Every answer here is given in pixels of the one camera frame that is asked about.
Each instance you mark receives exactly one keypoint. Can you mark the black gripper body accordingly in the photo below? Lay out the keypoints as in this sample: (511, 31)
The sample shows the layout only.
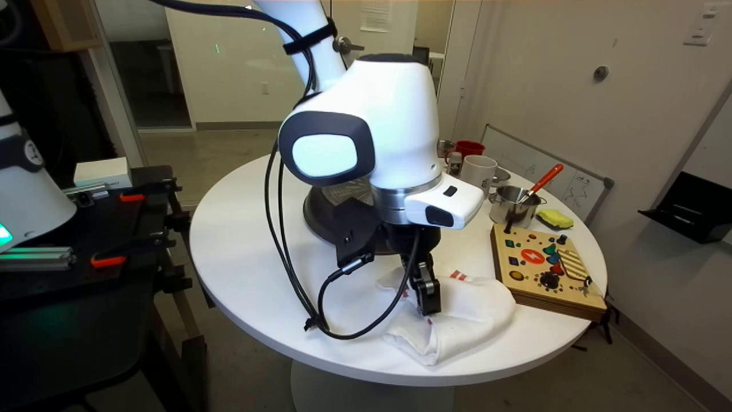
(412, 241)

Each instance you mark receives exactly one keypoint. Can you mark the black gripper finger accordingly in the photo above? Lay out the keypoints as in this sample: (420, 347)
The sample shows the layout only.
(428, 294)

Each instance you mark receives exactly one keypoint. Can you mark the white cloth with red stripes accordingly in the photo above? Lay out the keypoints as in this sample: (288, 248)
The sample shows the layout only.
(472, 321)

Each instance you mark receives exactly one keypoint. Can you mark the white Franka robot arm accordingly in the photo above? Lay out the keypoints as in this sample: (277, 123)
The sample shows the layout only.
(389, 116)

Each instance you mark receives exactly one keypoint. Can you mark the purple frying pan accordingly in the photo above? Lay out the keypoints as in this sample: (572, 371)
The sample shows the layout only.
(323, 220)

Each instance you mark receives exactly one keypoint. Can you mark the small steel cup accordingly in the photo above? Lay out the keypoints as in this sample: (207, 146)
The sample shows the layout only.
(453, 161)

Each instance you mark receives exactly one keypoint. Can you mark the white mug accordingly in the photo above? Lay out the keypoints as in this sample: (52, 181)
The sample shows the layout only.
(480, 171)

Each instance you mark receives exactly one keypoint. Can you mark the small steel pot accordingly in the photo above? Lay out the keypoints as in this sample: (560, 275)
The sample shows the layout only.
(505, 208)

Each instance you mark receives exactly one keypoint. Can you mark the wooden toy activity board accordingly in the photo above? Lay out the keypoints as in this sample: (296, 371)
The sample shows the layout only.
(534, 282)

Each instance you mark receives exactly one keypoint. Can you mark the red cup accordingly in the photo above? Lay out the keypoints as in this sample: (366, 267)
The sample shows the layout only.
(472, 147)

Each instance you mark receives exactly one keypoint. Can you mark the yellow green sponge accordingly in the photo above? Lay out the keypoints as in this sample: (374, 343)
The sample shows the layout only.
(555, 218)

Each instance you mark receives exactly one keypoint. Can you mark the whiteboard with drawings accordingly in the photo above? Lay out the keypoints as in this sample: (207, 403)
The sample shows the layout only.
(580, 187)

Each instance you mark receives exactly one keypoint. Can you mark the white box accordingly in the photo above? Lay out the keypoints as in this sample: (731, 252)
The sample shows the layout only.
(104, 173)

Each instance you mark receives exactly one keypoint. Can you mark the black robot cart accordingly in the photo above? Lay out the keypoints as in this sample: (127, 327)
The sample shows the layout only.
(76, 329)

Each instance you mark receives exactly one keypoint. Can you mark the wooden cabinet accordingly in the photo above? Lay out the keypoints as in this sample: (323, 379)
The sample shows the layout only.
(70, 23)

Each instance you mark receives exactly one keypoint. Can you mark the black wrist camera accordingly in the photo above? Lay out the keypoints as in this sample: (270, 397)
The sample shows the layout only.
(354, 248)

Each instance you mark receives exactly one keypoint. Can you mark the round grey wall disc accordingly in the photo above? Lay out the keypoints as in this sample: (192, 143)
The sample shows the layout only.
(599, 74)

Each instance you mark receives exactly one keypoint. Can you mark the black wall tray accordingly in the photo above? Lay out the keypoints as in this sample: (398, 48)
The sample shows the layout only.
(688, 210)

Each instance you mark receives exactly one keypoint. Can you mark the aluminum rail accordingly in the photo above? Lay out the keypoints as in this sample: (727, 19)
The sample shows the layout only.
(34, 260)

